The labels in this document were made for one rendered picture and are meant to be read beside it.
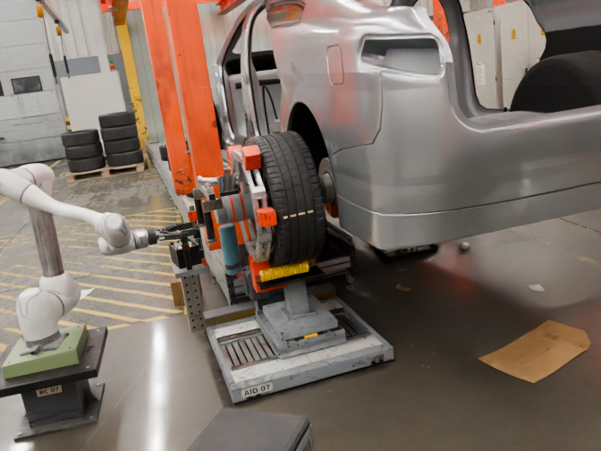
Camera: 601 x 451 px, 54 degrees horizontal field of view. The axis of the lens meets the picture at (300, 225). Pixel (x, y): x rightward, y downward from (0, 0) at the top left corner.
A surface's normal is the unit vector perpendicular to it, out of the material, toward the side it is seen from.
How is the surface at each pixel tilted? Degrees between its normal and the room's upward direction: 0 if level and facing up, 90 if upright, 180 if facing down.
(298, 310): 90
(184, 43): 90
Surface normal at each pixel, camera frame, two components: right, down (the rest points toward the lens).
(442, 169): -0.07, 0.45
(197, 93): 0.29, 0.22
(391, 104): -0.58, 0.27
